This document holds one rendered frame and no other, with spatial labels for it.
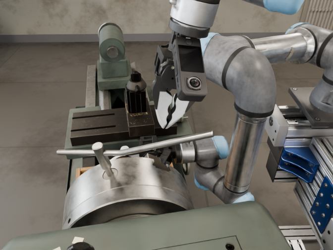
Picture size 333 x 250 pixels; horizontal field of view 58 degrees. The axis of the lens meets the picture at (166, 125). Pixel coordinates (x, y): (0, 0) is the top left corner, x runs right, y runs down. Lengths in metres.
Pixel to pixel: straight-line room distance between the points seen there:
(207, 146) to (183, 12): 0.51
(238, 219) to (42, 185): 2.06
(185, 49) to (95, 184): 0.34
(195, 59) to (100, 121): 0.84
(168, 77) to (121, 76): 1.21
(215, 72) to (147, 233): 0.41
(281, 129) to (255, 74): 0.40
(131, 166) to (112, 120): 0.63
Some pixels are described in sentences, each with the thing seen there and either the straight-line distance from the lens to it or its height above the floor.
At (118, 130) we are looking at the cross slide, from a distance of 1.23.
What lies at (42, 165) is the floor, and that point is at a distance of 2.66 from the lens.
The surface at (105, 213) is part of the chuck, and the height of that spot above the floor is 1.21.
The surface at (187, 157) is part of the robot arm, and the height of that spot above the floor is 1.09.
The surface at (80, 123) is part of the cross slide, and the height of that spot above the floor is 0.97.
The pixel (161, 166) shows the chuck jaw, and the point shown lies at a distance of 0.72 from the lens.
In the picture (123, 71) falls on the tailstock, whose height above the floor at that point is 0.96.
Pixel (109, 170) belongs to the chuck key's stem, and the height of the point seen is 1.25.
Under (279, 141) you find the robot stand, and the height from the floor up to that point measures 1.05.
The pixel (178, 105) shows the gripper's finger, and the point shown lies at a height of 1.39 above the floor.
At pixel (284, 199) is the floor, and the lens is 2.38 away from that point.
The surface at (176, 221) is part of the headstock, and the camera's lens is 0.55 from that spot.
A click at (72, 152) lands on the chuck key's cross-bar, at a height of 1.29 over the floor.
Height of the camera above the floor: 1.70
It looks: 36 degrees down
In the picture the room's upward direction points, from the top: straight up
